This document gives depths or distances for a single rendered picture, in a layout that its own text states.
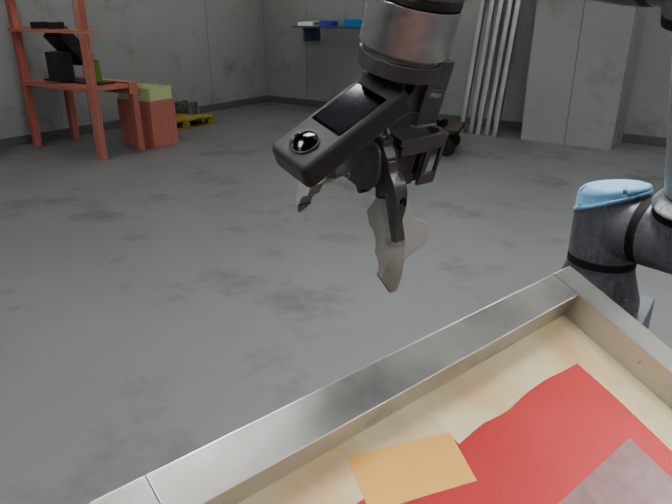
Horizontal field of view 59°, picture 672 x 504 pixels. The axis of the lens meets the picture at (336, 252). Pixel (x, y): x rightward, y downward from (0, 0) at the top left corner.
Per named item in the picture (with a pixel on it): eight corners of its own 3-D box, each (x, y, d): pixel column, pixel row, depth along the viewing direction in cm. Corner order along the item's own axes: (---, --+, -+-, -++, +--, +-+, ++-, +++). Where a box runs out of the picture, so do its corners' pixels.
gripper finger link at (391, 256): (448, 278, 56) (430, 182, 55) (404, 296, 53) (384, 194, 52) (424, 278, 59) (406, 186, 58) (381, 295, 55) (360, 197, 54)
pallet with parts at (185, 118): (183, 118, 987) (181, 98, 975) (216, 123, 945) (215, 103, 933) (125, 128, 903) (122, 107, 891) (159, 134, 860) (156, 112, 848)
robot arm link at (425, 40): (415, 15, 43) (344, -19, 47) (399, 77, 45) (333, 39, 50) (480, 14, 47) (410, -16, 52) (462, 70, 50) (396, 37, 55)
